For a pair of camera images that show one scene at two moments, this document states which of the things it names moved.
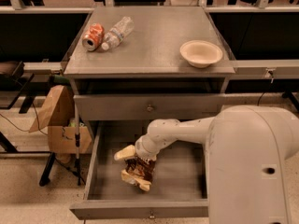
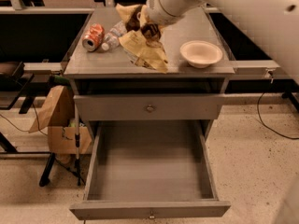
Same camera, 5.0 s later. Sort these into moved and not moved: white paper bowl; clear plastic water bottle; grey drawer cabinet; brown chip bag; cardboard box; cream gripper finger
Moved: cream gripper finger; brown chip bag
Not moved: clear plastic water bottle; white paper bowl; cardboard box; grey drawer cabinet
